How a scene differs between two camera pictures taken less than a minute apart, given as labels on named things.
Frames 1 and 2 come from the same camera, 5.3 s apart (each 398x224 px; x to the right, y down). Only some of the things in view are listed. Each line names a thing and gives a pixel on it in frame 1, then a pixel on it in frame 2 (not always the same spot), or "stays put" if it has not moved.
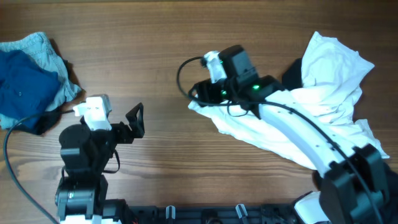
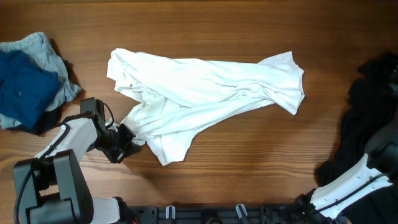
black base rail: (242, 214) stays put
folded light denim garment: (38, 47) stays put
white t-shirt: (328, 96) -> (174, 94)
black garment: (292, 78) -> (372, 106)
